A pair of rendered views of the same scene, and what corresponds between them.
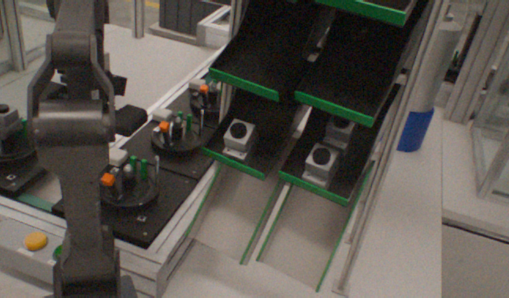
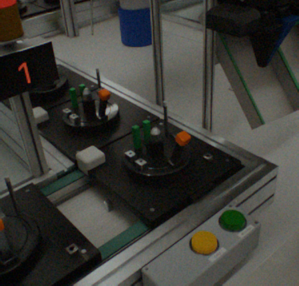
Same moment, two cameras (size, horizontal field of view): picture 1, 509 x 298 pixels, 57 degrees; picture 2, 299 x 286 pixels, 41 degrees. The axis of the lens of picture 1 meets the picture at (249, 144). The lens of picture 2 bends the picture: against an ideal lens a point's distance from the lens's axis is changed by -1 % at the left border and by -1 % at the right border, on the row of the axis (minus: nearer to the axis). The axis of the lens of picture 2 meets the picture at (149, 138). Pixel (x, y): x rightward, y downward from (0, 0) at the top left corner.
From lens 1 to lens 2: 94 cm
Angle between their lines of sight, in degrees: 44
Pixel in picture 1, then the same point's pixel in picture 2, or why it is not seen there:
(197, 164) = (136, 113)
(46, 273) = (239, 252)
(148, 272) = (273, 172)
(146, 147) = (85, 137)
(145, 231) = (223, 159)
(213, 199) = (236, 91)
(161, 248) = (244, 159)
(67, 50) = not seen: outside the picture
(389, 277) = not seen: hidden behind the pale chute
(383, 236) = not seen: hidden behind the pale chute
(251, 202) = (257, 71)
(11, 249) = (207, 267)
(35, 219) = (160, 241)
